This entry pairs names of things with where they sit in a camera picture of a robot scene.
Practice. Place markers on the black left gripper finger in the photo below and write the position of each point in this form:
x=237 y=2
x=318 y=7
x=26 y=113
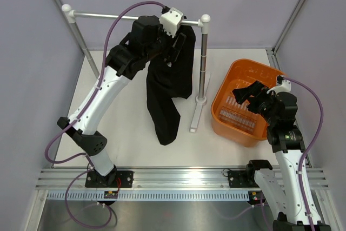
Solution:
x=178 y=45
x=171 y=54

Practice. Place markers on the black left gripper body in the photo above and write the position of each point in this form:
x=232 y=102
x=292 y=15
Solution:
x=164 y=41

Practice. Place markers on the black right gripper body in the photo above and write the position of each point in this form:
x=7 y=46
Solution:
x=265 y=101

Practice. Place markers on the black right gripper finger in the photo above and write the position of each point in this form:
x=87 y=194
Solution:
x=252 y=106
x=242 y=94

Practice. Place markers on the black shorts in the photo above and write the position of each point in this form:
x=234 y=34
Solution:
x=164 y=82

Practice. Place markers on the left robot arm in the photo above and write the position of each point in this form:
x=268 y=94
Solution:
x=94 y=145

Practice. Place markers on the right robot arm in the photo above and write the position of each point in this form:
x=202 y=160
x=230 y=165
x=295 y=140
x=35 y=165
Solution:
x=291 y=204

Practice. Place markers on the white metal clothes rack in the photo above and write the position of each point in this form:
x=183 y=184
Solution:
x=201 y=60

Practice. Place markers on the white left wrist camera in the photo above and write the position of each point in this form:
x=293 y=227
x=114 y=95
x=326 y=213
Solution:
x=171 y=21

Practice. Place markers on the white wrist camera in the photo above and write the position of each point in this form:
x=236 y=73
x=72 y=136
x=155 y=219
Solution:
x=171 y=21
x=282 y=85

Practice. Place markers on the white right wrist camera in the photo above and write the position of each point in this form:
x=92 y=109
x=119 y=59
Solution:
x=282 y=85

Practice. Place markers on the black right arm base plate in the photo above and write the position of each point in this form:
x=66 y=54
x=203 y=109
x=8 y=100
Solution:
x=240 y=179

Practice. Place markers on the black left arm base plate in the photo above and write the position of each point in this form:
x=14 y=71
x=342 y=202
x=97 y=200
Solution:
x=122 y=178

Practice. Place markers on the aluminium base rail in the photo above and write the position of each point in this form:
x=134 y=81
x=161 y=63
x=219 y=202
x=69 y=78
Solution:
x=145 y=178

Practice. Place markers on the white slotted cable duct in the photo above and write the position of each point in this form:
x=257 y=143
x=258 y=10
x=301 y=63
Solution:
x=149 y=195

